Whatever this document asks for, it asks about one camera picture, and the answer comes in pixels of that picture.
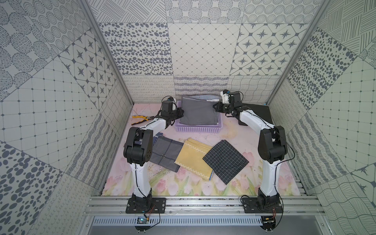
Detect plain grey pillowcase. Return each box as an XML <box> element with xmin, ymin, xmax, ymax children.
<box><xmin>180</xmin><ymin>95</ymin><xmax>219</xmax><ymax>126</ymax></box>

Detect purple plastic basket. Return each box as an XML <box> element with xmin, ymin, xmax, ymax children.
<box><xmin>174</xmin><ymin>101</ymin><xmax>223</xmax><ymax>134</ymax></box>

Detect yellow zigzag pillowcase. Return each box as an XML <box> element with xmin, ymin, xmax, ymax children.
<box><xmin>175</xmin><ymin>138</ymin><xmax>213</xmax><ymax>181</ymax></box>

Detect black grid pillowcase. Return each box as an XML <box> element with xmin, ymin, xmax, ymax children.
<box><xmin>203</xmin><ymin>140</ymin><xmax>249</xmax><ymax>185</ymax></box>

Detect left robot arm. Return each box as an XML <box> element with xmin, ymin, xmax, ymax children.
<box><xmin>123</xmin><ymin>107</ymin><xmax>184</xmax><ymax>211</ymax></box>

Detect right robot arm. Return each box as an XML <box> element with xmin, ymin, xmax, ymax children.
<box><xmin>212</xmin><ymin>101</ymin><xmax>288</xmax><ymax>209</ymax></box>

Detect navy striped folded cloth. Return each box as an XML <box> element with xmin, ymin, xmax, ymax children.
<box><xmin>153</xmin><ymin>132</ymin><xmax>163</xmax><ymax>145</ymax></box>

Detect dark grey plaid pillowcase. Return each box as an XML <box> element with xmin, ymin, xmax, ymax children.
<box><xmin>150</xmin><ymin>136</ymin><xmax>184</xmax><ymax>172</ymax></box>

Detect black plastic tool case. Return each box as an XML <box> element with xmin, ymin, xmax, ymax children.
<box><xmin>242</xmin><ymin>103</ymin><xmax>274</xmax><ymax>124</ymax></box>

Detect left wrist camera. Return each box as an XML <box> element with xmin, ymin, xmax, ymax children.
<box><xmin>161</xmin><ymin>100</ymin><xmax>176</xmax><ymax>113</ymax></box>

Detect yellow handled pliers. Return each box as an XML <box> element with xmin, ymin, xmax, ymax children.
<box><xmin>131</xmin><ymin>116</ymin><xmax>155</xmax><ymax>126</ymax></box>

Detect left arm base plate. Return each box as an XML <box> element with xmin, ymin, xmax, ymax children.
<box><xmin>125</xmin><ymin>196</ymin><xmax>166</xmax><ymax>214</ymax></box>

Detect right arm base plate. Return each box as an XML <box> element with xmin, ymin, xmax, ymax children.
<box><xmin>240</xmin><ymin>195</ymin><xmax>283</xmax><ymax>214</ymax></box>

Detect aluminium mounting rail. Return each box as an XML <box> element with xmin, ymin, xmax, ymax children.
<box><xmin>83</xmin><ymin>196</ymin><xmax>325</xmax><ymax>216</ymax></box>

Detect white vented cable duct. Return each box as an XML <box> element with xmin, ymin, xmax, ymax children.
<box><xmin>92</xmin><ymin>215</ymin><xmax>262</xmax><ymax>226</ymax></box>

